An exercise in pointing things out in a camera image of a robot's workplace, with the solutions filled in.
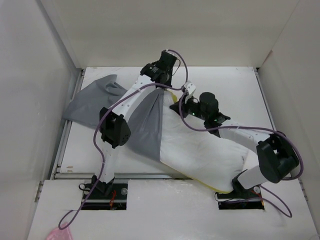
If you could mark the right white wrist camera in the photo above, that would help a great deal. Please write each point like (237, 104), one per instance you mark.
(189, 89)

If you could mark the grey pillowcase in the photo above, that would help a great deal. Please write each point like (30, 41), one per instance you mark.
(144, 119)

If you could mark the pink cloth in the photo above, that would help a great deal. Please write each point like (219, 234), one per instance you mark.
(58, 234)

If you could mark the metal rail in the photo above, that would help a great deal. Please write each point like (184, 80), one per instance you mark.
(140, 176)

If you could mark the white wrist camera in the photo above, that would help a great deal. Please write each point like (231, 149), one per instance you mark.
(189, 89)
(168, 52)

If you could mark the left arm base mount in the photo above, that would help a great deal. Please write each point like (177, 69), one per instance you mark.
(105, 196)

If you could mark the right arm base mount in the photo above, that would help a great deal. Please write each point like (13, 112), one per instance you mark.
(242, 199)

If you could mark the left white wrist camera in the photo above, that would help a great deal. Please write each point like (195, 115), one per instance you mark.
(168, 52)

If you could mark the white pillow yellow edge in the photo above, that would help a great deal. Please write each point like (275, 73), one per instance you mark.
(200, 156)

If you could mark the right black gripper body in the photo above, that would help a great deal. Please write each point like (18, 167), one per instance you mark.
(192, 108)

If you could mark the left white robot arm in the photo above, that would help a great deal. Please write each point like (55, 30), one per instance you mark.
(113, 130)

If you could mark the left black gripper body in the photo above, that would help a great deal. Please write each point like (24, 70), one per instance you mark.
(168, 79)

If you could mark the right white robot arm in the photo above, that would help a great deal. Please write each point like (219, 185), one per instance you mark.
(277, 156)

